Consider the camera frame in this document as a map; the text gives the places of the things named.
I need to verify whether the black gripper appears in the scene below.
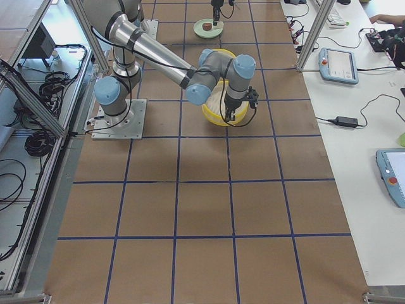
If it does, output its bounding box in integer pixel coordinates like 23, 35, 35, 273
211, 0, 223, 27
224, 86, 259, 121

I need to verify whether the white bun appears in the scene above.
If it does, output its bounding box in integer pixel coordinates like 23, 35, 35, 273
215, 21, 223, 29

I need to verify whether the yellow steamer basket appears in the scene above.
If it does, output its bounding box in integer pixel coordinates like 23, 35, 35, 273
212, 48, 236, 58
202, 80, 249, 126

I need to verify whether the dark red bun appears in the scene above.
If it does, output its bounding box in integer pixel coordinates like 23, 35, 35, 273
202, 22, 212, 31

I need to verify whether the light green plate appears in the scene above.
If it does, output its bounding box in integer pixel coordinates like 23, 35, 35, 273
193, 18, 223, 39

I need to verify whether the black power brick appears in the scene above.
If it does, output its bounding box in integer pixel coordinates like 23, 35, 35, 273
327, 116, 359, 128

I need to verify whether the teach pendant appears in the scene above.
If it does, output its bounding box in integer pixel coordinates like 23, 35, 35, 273
318, 47, 359, 85
376, 148, 404, 208

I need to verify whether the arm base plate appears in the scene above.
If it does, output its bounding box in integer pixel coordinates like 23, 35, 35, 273
140, 19, 159, 39
91, 99, 147, 140

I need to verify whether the aluminium frame post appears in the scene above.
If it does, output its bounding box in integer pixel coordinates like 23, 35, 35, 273
296, 0, 335, 72

